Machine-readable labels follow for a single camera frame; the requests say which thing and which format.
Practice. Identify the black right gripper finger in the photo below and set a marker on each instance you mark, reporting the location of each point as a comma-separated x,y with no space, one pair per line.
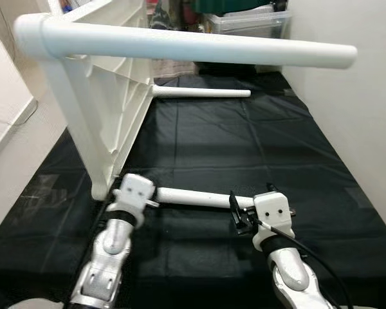
235,207
271,188

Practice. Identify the white plastic table leg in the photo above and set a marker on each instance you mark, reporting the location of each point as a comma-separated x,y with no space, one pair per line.
206,93
212,48
193,197

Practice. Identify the white plastic table top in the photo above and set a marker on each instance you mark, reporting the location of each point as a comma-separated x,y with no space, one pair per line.
103,96

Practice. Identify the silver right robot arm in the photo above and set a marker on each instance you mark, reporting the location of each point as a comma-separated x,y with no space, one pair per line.
293,277

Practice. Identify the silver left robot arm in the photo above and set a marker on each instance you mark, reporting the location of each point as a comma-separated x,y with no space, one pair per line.
106,257

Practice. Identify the black tablecloth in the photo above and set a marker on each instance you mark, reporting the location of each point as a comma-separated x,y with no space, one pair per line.
244,154

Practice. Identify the grey stone ledge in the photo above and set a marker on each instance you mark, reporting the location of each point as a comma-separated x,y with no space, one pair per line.
174,67

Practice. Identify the clear plastic storage box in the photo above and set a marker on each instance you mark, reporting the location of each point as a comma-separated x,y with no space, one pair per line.
251,26

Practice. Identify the green plastic lid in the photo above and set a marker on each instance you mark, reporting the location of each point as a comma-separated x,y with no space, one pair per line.
238,5

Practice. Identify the dark bag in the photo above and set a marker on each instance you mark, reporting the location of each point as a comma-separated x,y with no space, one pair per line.
174,13

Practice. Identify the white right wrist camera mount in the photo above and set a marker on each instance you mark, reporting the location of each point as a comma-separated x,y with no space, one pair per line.
273,209

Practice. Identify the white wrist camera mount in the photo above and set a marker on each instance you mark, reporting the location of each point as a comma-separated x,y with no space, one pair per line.
273,209
135,190

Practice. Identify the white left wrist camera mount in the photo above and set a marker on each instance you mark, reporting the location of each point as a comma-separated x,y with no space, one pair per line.
135,190

